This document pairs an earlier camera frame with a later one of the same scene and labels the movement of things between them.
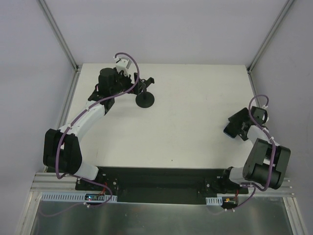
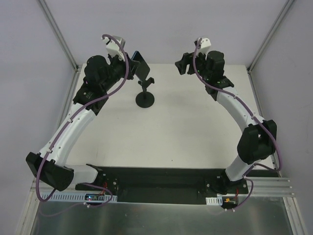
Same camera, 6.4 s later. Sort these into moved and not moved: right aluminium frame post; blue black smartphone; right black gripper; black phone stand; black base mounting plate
Moved: right black gripper; blue black smartphone
Not moved: black phone stand; right aluminium frame post; black base mounting plate
